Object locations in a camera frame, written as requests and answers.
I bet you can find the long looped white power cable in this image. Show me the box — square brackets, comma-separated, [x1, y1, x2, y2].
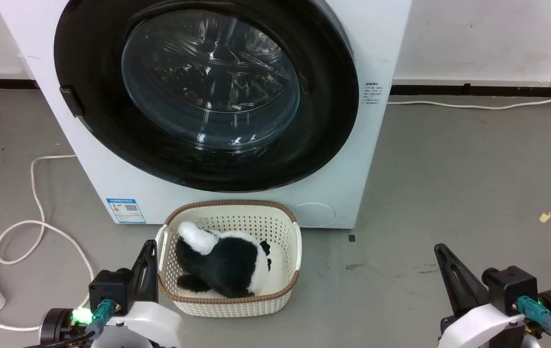
[0, 154, 96, 332]

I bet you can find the thin white wall cable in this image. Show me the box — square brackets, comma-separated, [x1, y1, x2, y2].
[387, 92, 551, 111]

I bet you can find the black round washer door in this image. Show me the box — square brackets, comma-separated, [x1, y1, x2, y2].
[54, 0, 359, 192]

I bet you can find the cream woven laundry basket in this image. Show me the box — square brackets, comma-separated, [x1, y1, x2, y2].
[155, 200, 302, 318]

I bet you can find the black and white plush toy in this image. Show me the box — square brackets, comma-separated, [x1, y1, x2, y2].
[175, 221, 272, 299]

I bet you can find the green-plug left gripper cable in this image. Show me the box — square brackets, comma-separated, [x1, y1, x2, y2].
[84, 299, 116, 339]

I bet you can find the green-plug gripper cable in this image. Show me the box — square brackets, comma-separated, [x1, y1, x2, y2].
[84, 299, 116, 339]
[517, 296, 551, 348]

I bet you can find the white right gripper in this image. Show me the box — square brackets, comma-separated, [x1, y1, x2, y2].
[433, 243, 527, 348]

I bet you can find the green-plug right gripper cable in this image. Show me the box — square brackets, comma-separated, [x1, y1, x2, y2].
[517, 296, 551, 348]

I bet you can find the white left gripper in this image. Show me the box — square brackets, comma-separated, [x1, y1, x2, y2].
[92, 240, 182, 348]

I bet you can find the white front-load washing machine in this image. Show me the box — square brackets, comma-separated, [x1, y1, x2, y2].
[0, 0, 413, 230]

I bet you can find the blue energy label sticker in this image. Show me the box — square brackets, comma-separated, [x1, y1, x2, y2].
[106, 198, 147, 224]

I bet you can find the small grey text sticker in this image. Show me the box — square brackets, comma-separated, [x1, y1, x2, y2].
[364, 82, 382, 105]

